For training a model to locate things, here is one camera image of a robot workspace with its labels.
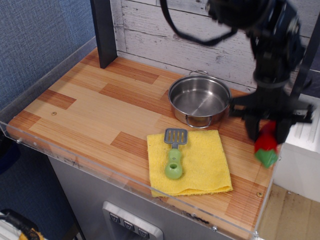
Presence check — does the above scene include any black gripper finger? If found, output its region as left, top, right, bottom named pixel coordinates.
left=244, top=116, right=261, bottom=142
left=275, top=119, right=293, bottom=144

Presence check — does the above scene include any stainless steel pot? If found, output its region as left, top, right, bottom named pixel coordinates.
left=167, top=70, right=232, bottom=129

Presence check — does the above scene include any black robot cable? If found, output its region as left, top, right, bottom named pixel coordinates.
left=159, top=0, right=238, bottom=47

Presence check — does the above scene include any green grey toy spatula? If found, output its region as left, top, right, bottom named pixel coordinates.
left=163, top=128, right=188, bottom=180

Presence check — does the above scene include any silver button panel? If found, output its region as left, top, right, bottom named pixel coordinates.
left=102, top=201, right=164, bottom=240

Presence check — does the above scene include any grey toy cabinet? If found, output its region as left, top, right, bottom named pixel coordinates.
left=49, top=158, right=253, bottom=240

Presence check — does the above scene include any clear acrylic guard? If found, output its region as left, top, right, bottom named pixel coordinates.
left=0, top=39, right=274, bottom=240

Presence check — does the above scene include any black yellow object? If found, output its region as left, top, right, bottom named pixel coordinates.
left=0, top=209, right=45, bottom=240

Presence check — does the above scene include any red toy chili pepper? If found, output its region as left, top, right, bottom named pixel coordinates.
left=254, top=121, right=278, bottom=168

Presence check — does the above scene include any dark left frame post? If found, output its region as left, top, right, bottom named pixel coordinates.
left=90, top=0, right=118, bottom=69

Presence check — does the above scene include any dark frame post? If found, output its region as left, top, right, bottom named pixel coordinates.
left=90, top=0, right=118, bottom=69
left=291, top=0, right=320, bottom=98

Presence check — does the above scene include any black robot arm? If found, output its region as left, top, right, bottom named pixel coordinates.
left=206, top=0, right=313, bottom=144

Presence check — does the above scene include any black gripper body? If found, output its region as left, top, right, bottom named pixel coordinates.
left=229, top=86, right=314, bottom=124

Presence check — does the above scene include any yellow cloth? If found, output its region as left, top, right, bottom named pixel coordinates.
left=147, top=130, right=233, bottom=197

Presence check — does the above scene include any dark right frame post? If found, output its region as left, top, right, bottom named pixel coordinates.
left=291, top=0, right=320, bottom=98

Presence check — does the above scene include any white metal box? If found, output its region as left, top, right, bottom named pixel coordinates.
left=273, top=94, right=320, bottom=202

